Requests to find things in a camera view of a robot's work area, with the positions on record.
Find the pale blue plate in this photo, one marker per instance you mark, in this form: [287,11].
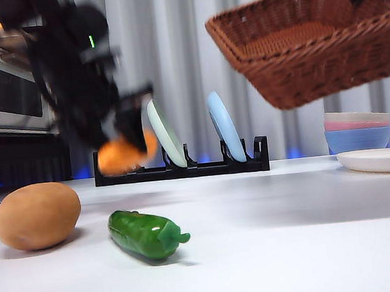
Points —
[226,129]

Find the brown potato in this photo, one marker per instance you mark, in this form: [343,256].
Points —
[37,216]

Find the green cucumber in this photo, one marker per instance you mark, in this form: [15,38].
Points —
[139,234]

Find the grey curtain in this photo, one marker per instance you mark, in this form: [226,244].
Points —
[179,51]

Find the pale green plate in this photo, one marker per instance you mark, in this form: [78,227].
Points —
[168,138]

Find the black dish rack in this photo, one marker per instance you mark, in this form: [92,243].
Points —
[183,172]

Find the orange corn cob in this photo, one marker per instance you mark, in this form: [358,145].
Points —
[116,158]

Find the cream bowl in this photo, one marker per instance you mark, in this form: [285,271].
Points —
[354,117]

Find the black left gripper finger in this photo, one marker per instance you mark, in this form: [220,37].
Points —
[133,131]

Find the blue bowl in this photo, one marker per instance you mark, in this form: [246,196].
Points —
[357,140]

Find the white plate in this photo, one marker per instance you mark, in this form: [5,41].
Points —
[379,161]

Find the brown wicker basket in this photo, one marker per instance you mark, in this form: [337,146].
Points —
[311,62]

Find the pink bowl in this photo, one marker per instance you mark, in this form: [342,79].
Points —
[348,125]

